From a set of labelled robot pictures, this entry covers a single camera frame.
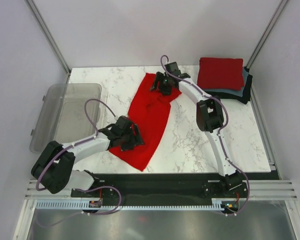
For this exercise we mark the aluminium frame post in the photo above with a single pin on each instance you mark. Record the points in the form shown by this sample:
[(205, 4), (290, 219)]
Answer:
[(267, 31), (48, 35)]

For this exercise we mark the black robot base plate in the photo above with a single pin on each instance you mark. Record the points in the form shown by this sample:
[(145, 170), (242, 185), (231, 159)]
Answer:
[(158, 189)]

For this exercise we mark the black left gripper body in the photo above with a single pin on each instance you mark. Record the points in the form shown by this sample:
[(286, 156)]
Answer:
[(129, 141)]

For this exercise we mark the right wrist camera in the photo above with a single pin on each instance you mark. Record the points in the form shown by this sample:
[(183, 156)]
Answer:
[(173, 70)]

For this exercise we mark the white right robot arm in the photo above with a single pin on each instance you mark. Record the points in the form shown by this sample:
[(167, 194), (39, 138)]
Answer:
[(211, 118)]

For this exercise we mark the clear grey plastic bin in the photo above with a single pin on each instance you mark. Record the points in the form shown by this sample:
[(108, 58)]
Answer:
[(62, 117)]

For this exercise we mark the bright red t-shirt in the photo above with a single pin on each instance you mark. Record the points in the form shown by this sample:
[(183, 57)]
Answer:
[(150, 110)]

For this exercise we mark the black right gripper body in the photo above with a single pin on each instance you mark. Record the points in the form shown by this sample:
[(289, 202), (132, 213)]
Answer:
[(164, 85)]

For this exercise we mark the right aluminium frame post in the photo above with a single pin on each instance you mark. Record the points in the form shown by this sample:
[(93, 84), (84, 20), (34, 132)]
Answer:
[(267, 31)]

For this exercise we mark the left aluminium frame post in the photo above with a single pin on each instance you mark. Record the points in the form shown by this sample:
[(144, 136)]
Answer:
[(48, 35)]

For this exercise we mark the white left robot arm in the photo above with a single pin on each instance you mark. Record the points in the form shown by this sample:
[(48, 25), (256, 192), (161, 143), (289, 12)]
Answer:
[(54, 169)]

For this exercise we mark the white slotted cable duct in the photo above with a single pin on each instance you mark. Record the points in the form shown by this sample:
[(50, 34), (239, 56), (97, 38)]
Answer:
[(88, 205)]

